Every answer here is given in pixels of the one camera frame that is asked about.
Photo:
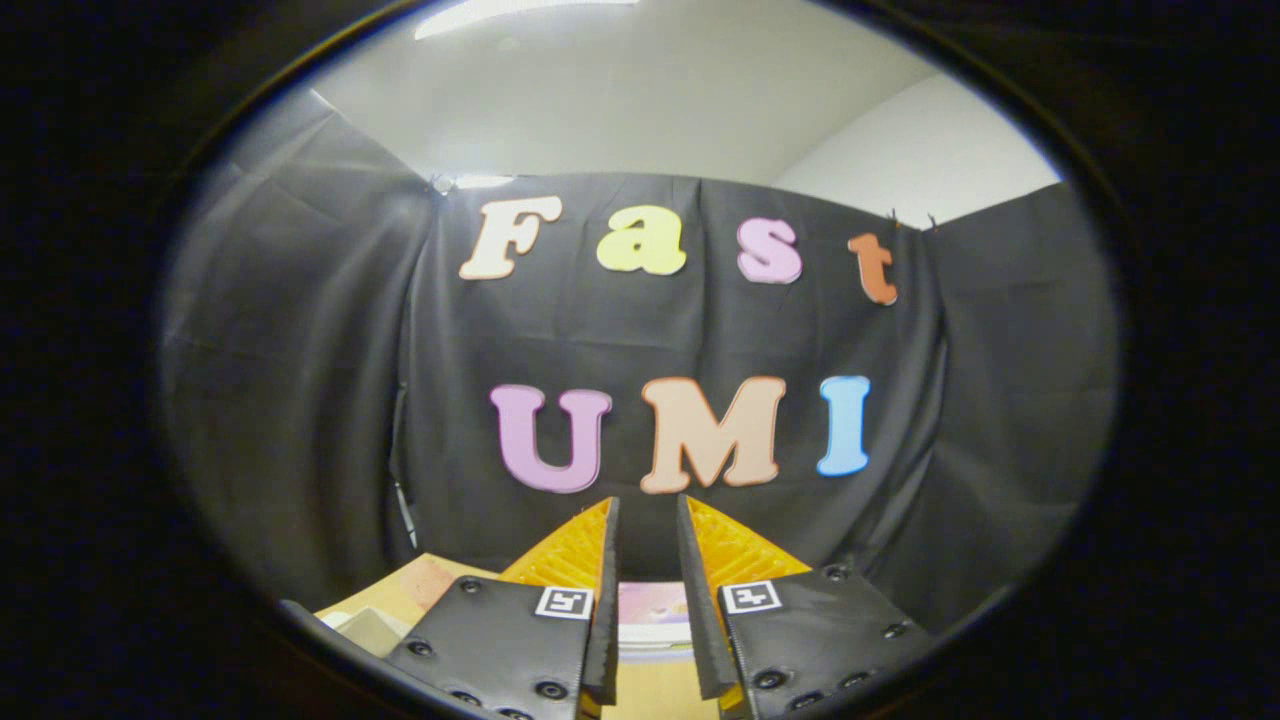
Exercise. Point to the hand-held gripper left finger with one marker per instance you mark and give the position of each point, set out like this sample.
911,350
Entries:
608,600

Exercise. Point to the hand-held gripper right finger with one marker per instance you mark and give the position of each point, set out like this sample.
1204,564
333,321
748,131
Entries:
700,620

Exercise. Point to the beige storage box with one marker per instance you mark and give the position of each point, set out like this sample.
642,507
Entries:
370,630

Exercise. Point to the pink cover book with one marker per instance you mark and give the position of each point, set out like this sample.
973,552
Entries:
650,605

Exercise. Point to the black backdrop cloth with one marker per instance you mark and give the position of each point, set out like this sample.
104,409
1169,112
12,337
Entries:
300,400

